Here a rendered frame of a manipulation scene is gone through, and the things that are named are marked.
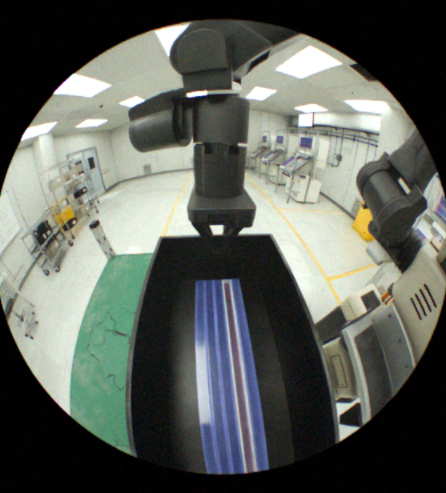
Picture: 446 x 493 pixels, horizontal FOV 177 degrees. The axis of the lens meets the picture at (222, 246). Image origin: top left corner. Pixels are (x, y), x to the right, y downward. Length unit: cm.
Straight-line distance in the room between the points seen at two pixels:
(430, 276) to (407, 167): 17
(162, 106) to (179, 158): 699
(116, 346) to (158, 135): 39
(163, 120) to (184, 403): 32
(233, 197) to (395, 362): 41
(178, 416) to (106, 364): 22
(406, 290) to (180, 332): 41
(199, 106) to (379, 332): 44
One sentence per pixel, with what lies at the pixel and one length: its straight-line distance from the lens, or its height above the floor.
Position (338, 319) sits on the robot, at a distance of 85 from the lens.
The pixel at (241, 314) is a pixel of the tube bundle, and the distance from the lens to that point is 21.
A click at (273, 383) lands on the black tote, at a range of 24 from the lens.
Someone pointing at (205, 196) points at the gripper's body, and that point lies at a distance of 15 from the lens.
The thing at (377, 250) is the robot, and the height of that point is 113.
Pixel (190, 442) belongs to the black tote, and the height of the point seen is 103.
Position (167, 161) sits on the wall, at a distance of 728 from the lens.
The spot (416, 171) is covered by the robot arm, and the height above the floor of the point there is 130.
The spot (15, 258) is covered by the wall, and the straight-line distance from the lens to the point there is 492.
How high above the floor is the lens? 125
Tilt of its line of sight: 41 degrees down
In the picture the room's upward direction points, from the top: straight up
